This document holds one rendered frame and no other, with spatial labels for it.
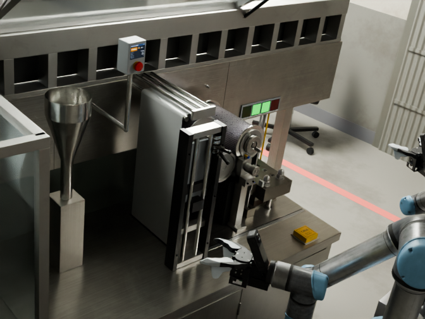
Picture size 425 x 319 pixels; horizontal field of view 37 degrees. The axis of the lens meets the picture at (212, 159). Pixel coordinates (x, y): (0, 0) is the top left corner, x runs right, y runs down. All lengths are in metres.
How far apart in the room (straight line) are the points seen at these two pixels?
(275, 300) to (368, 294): 1.36
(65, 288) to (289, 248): 0.86
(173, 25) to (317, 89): 1.03
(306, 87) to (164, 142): 1.08
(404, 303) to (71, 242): 1.09
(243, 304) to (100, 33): 1.11
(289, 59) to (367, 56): 2.65
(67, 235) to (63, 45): 0.63
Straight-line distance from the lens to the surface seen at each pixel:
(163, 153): 2.28
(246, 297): 2.47
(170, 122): 2.21
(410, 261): 1.69
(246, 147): 2.42
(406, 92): 5.42
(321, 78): 3.21
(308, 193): 4.73
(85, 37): 2.23
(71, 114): 1.95
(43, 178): 1.64
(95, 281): 2.24
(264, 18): 2.76
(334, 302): 3.79
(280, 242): 2.55
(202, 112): 2.17
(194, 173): 2.12
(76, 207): 2.15
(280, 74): 2.96
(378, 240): 1.87
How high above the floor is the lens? 2.33
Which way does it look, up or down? 28 degrees down
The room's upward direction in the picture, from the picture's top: 8 degrees clockwise
